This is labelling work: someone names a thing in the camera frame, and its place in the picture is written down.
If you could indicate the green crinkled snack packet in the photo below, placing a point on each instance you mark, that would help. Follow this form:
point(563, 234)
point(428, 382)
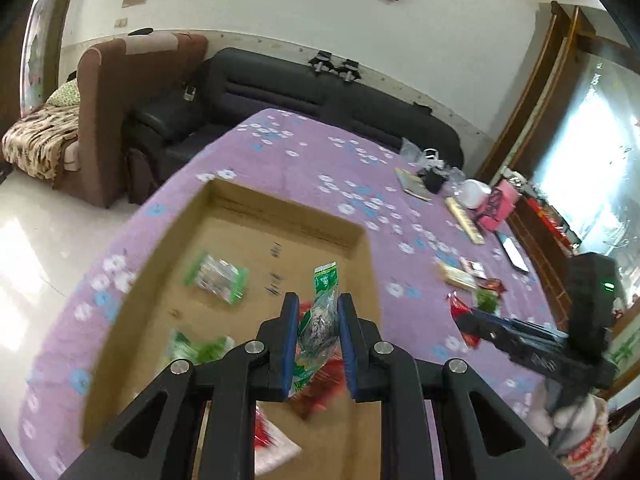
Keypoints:
point(197, 351)

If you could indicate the green white snack packet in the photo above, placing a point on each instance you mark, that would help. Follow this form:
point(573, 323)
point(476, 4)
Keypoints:
point(220, 277)

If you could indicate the dark red foil snack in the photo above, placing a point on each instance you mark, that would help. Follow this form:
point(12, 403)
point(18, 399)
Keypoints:
point(318, 393)

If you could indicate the red white snack packet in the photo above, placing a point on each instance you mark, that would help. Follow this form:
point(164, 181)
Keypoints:
point(272, 448)

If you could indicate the small black cup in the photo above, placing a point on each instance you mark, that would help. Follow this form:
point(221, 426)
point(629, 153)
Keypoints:
point(433, 179)

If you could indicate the brown armchair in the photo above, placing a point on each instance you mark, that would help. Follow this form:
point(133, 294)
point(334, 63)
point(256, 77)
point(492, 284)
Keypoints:
point(112, 77)

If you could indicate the black smartphone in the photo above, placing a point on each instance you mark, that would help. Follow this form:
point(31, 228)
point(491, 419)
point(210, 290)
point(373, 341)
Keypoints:
point(514, 256)

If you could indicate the purple floral tablecloth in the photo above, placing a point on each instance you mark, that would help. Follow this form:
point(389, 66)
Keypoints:
point(317, 165)

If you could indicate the zebra pattern blanket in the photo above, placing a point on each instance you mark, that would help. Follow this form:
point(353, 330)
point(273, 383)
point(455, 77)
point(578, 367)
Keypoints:
point(36, 143)

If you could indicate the clear green snack packet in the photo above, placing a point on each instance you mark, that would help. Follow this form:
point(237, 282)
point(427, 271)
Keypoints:
point(318, 329)

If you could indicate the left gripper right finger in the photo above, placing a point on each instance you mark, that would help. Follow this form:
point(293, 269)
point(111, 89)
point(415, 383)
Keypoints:
point(364, 353)

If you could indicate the pink sleeved bottle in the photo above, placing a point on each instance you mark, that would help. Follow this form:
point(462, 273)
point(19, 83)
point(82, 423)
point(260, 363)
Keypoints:
point(498, 206)

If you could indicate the beige wafer snack packet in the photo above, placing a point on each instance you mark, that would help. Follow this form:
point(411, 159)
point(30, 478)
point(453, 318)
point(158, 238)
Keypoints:
point(456, 277)

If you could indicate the cream tube package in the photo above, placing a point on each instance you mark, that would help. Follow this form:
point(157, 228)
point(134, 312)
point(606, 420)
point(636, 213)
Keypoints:
point(464, 221)

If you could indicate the shallow cardboard box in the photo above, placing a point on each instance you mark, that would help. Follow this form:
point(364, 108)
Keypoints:
point(207, 333)

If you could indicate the green booklet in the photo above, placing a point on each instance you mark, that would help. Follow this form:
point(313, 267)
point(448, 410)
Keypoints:
point(412, 185)

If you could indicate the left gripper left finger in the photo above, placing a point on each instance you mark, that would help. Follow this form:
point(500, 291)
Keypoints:
point(279, 335)

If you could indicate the black grippers on sofa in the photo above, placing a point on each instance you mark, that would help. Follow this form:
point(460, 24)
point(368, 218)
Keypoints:
point(348, 70)

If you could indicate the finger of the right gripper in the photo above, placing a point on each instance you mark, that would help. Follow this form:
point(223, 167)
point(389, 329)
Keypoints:
point(476, 326)

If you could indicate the black leather sofa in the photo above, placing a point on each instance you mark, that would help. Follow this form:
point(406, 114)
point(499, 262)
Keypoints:
point(162, 134)

